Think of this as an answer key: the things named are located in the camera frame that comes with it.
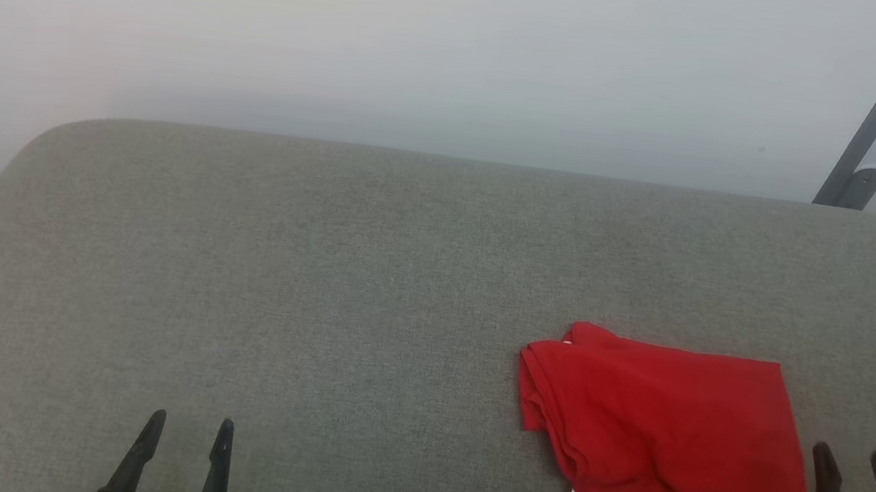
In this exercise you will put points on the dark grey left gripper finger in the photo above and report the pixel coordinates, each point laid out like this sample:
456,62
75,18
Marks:
216,478
136,460

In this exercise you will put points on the red and white shirt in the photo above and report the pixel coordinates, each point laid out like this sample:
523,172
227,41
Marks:
675,426

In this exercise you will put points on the grey fabric sofa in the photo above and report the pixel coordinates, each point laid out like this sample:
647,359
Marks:
355,311

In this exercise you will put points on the grey pole bracket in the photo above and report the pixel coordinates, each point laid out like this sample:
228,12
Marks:
861,188

